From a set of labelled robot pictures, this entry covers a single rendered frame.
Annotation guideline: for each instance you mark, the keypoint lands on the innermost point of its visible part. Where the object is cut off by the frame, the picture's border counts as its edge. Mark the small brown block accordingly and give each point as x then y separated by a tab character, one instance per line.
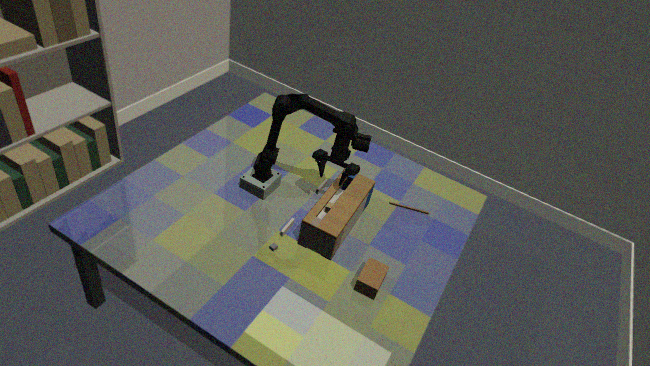
371	278

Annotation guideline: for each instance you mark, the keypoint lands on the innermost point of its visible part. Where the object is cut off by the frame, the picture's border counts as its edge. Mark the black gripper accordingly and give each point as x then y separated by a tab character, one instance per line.
337	156

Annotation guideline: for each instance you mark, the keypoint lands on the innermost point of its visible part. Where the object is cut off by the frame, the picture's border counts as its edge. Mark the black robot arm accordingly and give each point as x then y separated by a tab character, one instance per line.
344	123

